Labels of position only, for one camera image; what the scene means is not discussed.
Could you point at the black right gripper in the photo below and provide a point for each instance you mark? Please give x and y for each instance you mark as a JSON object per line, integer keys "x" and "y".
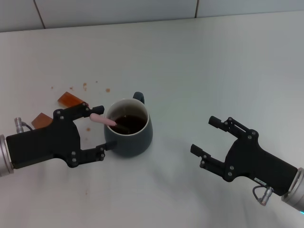
{"x": 259, "y": 161}

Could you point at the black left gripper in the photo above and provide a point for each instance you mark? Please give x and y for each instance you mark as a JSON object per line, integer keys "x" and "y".
{"x": 47, "y": 142}

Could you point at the grey ceramic cup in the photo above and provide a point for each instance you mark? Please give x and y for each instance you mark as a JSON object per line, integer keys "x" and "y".
{"x": 133, "y": 145}

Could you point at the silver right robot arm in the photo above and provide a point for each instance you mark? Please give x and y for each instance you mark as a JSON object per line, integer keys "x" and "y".
{"x": 297, "y": 190}

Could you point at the flat orange wooden block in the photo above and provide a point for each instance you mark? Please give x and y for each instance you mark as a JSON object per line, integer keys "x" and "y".
{"x": 69, "y": 99}

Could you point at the notched brown wooden block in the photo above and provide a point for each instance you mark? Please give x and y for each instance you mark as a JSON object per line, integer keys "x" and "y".
{"x": 41, "y": 120}

